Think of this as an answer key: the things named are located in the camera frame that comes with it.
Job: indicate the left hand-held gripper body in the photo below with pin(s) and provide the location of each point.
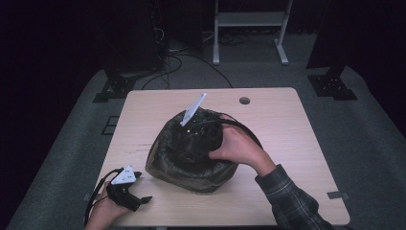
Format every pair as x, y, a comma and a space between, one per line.
123, 191

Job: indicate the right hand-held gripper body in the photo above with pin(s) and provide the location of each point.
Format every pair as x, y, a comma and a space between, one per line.
193, 110

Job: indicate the black garbage bag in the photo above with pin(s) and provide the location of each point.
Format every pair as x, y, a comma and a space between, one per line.
178, 143

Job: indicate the person's left hand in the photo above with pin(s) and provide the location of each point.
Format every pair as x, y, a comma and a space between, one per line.
103, 214

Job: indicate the person's right hand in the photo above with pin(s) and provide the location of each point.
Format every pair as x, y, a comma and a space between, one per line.
241, 148

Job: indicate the grey tape strip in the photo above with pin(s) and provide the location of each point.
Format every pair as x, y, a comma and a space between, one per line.
86, 197
337, 195

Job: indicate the black stand with base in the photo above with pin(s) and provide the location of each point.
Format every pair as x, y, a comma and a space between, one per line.
332, 86
118, 84

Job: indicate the white metal stand frame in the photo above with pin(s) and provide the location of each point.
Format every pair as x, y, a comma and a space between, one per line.
252, 18

